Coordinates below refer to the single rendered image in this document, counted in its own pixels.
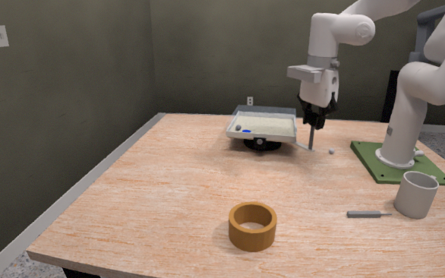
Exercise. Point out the tan hollow ring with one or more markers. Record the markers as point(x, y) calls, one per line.
point(252, 240)

